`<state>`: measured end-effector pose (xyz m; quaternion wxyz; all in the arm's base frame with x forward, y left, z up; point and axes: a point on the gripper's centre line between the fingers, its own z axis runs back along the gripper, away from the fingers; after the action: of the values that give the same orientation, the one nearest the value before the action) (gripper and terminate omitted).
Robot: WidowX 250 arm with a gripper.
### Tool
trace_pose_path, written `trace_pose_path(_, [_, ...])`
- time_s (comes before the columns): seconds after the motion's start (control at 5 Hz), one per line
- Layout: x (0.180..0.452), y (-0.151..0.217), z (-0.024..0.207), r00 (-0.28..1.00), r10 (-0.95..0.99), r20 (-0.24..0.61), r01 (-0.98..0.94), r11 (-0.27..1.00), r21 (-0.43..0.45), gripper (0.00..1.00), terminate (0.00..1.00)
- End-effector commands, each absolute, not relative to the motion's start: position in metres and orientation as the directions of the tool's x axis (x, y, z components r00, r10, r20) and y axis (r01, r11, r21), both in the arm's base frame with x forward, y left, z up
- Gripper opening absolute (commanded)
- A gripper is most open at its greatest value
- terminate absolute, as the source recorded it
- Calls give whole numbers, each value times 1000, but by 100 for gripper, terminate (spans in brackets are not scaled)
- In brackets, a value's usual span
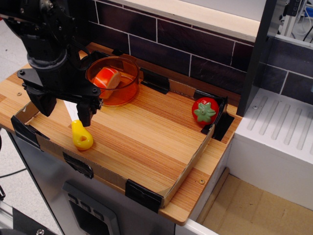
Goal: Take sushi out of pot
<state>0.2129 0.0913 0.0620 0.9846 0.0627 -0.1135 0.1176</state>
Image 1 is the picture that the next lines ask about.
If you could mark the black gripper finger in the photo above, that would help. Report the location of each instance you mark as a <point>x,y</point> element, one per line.
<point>85,113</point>
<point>43,101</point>

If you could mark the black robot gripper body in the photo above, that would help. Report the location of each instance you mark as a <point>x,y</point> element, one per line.
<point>62,75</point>

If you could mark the salmon sushi toy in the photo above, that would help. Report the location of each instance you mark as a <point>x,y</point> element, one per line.
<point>107,78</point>

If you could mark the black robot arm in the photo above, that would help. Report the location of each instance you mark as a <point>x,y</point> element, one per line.
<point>53,33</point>

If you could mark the orange transparent plastic pot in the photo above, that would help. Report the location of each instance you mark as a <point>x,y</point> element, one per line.
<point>128,86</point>

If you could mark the cardboard fence with black tape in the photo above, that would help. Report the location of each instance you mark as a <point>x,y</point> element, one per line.
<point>150,149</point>

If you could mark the grey toy oven front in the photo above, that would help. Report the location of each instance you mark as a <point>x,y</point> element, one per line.
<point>82,205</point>

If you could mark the red toy tomato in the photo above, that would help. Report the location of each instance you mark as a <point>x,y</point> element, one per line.
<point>205,110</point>

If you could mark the white toy sink unit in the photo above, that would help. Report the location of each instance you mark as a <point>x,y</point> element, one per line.
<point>272,147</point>

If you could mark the yellow handled toy knife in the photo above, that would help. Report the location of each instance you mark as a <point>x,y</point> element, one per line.
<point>82,138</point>

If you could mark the dark grey cabinet post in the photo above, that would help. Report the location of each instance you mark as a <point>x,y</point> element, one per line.
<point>253,75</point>

